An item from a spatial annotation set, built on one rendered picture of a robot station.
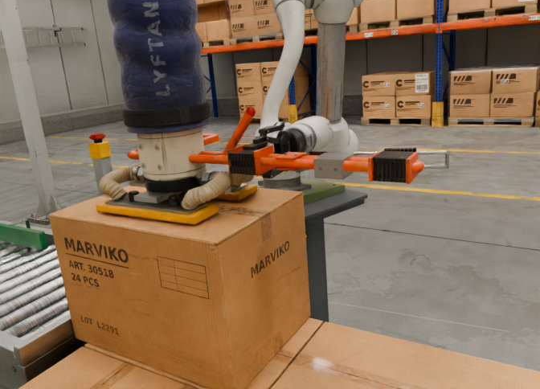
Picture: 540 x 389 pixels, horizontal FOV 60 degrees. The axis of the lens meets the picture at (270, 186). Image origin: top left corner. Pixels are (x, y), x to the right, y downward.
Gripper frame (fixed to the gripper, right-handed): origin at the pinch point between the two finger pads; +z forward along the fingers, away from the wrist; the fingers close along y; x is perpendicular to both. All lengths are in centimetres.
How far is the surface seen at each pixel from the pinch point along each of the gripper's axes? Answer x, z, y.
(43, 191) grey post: 339, -162, 81
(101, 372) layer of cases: 37, 27, 54
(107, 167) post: 114, -50, 20
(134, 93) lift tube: 25.9, 11.1, -17.6
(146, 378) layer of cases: 24, 24, 54
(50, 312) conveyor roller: 81, 11, 54
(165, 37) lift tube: 17.8, 6.3, -29.8
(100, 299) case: 42, 19, 37
